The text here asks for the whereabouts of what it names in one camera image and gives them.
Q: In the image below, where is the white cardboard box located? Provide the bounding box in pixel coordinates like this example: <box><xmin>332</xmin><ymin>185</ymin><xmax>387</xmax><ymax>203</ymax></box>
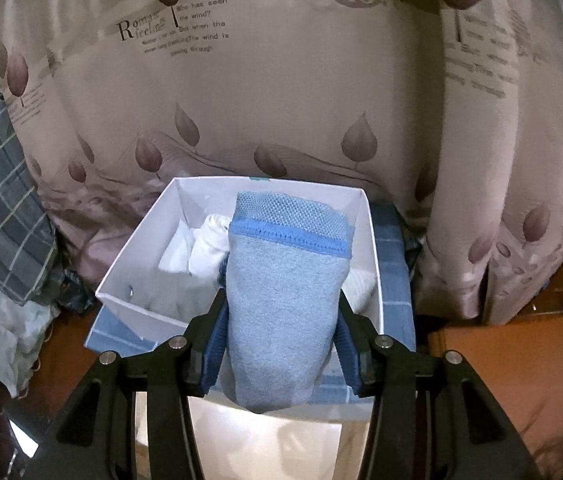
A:
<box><xmin>96</xmin><ymin>176</ymin><xmax>386</xmax><ymax>341</ymax></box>

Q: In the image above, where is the white nightstand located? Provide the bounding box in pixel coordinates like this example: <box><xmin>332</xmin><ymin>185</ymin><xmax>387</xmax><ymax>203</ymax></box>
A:
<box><xmin>134</xmin><ymin>390</ymin><xmax>377</xmax><ymax>480</ymax></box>

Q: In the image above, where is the leaf printed curtain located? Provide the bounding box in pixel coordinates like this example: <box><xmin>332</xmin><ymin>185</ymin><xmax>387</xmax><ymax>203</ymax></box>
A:
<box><xmin>0</xmin><ymin>0</ymin><xmax>563</xmax><ymax>326</ymax></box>

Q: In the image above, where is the light blue underwear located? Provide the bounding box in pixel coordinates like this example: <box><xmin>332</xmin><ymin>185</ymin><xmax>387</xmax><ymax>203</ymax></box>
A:
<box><xmin>219</xmin><ymin>190</ymin><xmax>355</xmax><ymax>415</ymax></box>

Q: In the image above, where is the blue checked cloth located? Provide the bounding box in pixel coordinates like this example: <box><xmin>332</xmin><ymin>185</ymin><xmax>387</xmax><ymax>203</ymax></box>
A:
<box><xmin>84</xmin><ymin>202</ymin><xmax>417</xmax><ymax>406</ymax></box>

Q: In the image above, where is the blue snack packet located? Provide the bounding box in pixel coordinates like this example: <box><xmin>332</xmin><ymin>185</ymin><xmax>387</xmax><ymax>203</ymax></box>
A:
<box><xmin>59</xmin><ymin>267</ymin><xmax>97</xmax><ymax>313</ymax></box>

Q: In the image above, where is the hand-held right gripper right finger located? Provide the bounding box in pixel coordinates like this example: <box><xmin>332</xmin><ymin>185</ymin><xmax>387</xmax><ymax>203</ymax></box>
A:
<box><xmin>334</xmin><ymin>292</ymin><xmax>542</xmax><ymax>480</ymax></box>

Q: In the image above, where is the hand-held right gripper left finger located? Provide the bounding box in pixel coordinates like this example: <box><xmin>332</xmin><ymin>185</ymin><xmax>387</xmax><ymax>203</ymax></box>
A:
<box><xmin>36</xmin><ymin>290</ymin><xmax>230</xmax><ymax>480</ymax></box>

